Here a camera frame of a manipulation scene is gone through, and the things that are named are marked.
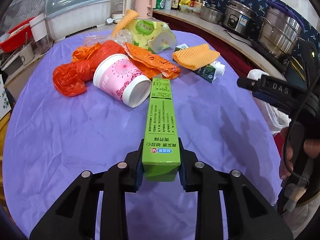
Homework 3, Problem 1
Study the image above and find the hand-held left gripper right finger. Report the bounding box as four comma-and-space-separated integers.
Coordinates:
178, 137, 293, 240

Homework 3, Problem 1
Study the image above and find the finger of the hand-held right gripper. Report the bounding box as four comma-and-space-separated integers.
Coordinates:
237, 76, 310, 115

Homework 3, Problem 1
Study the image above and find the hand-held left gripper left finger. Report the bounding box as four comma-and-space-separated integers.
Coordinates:
29, 139, 146, 240

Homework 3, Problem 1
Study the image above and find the white plastic bag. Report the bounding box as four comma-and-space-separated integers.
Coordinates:
247, 69, 292, 137

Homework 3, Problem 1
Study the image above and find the long green cardboard box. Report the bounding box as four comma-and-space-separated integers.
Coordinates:
141, 78, 181, 182

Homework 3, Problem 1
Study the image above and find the clear plastic bag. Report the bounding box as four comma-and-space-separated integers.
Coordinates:
84, 29, 133, 47

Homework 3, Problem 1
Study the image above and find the person's right hand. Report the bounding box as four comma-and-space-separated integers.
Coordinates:
279, 127, 320, 180

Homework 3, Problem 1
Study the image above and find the black induction cooker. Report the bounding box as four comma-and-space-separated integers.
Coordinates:
250, 39, 293, 73

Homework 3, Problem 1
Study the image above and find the large steel steamer pot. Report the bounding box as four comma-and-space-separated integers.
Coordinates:
257, 0, 305, 58

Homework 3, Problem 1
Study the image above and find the dark green milk carton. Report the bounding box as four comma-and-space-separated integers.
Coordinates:
192, 60, 226, 84

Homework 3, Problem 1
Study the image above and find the steel rice cooker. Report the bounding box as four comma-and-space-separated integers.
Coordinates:
221, 0, 260, 38

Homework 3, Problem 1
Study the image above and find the orange foam net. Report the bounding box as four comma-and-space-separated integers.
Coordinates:
172, 43, 220, 70
111, 9, 139, 37

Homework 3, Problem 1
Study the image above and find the person's beige clothing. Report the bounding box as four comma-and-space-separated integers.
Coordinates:
284, 196, 320, 240

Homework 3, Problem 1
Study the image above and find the steel pot with lid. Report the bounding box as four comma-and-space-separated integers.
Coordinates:
200, 4, 224, 24

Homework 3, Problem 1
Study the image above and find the pink patterned paper cup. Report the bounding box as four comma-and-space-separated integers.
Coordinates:
93, 53, 153, 108

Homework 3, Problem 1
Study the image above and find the orange plastic bag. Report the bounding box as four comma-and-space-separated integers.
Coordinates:
124, 42, 181, 79

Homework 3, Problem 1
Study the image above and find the red plastic bag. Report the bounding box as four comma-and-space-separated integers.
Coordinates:
52, 41, 125, 97

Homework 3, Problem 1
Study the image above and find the yellow food packet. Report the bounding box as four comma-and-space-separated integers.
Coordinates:
179, 0, 192, 12

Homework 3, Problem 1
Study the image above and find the green paper roll package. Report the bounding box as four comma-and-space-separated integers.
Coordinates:
126, 19, 177, 54

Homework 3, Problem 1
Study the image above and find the printed cardboard box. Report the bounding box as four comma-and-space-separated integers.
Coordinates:
0, 75, 12, 120

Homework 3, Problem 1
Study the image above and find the pink electric kettle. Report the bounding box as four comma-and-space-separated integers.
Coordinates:
134, 0, 158, 18

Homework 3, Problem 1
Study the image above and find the grey white mug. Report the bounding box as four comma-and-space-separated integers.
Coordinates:
15, 41, 34, 67

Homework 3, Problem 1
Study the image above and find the grey rectangular container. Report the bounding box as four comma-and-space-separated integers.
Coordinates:
0, 52, 23, 75

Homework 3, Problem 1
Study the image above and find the white dish drainer grey lid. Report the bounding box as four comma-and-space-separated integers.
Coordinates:
45, 0, 112, 40

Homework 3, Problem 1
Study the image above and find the white electric kettle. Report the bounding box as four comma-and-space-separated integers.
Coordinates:
110, 0, 132, 20

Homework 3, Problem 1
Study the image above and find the white blender cup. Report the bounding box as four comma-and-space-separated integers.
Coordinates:
29, 14, 54, 53

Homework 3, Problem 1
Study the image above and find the red plastic basin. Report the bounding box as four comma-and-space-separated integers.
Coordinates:
0, 17, 38, 53

